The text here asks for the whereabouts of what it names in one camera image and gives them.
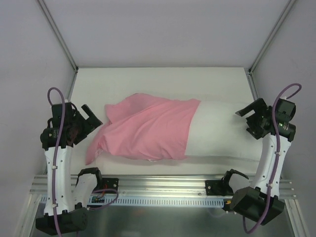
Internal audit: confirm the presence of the white pillow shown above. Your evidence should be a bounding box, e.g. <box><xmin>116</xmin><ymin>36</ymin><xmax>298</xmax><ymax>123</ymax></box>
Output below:
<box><xmin>93</xmin><ymin>100</ymin><xmax>265</xmax><ymax>163</ymax></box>

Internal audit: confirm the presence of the pink pillowcase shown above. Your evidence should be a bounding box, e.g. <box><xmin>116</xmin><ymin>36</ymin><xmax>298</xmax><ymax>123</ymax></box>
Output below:
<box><xmin>85</xmin><ymin>93</ymin><xmax>200</xmax><ymax>164</ymax></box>

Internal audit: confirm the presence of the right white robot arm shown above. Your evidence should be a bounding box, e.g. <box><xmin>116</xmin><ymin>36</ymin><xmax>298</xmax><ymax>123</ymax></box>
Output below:
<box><xmin>221</xmin><ymin>98</ymin><xmax>296</xmax><ymax>226</ymax></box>

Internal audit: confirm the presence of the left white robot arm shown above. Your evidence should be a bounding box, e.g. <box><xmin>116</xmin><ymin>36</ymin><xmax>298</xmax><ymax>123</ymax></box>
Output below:
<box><xmin>36</xmin><ymin>102</ymin><xmax>103</xmax><ymax>236</ymax></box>

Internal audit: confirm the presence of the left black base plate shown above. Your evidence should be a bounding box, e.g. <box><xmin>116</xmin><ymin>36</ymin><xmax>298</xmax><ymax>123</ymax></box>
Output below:
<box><xmin>93</xmin><ymin>177</ymin><xmax>119</xmax><ymax>195</ymax></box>

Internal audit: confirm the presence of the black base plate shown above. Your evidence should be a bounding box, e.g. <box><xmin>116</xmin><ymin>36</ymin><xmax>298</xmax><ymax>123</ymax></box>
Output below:
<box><xmin>93</xmin><ymin>177</ymin><xmax>119</xmax><ymax>195</ymax></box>
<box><xmin>205</xmin><ymin>180</ymin><xmax>233</xmax><ymax>197</ymax></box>

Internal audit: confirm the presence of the aluminium mounting rail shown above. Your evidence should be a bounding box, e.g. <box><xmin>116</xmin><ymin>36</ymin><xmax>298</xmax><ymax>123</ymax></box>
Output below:
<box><xmin>30</xmin><ymin>175</ymin><xmax>297</xmax><ymax>199</ymax></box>

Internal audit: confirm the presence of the white slotted cable duct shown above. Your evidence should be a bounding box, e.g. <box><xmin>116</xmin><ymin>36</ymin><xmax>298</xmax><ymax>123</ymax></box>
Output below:
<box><xmin>39</xmin><ymin>196</ymin><xmax>224</xmax><ymax>207</ymax></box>

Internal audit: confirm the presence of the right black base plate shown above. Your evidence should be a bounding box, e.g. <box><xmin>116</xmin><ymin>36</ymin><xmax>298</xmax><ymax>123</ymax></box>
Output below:
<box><xmin>205</xmin><ymin>180</ymin><xmax>233</xmax><ymax>197</ymax></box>

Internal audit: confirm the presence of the right aluminium frame post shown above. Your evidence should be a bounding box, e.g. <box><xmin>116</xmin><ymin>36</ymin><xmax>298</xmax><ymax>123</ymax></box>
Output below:
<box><xmin>248</xmin><ymin>0</ymin><xmax>297</xmax><ymax>75</ymax></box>

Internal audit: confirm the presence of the aluminium frame post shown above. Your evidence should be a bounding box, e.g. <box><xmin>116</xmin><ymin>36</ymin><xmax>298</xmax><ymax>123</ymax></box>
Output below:
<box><xmin>248</xmin><ymin>0</ymin><xmax>297</xmax><ymax>75</ymax></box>
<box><xmin>36</xmin><ymin>0</ymin><xmax>78</xmax><ymax>73</ymax></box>

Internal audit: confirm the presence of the left aluminium frame post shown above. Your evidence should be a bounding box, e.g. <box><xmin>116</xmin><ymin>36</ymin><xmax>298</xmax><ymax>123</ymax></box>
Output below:
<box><xmin>36</xmin><ymin>0</ymin><xmax>78</xmax><ymax>73</ymax></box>

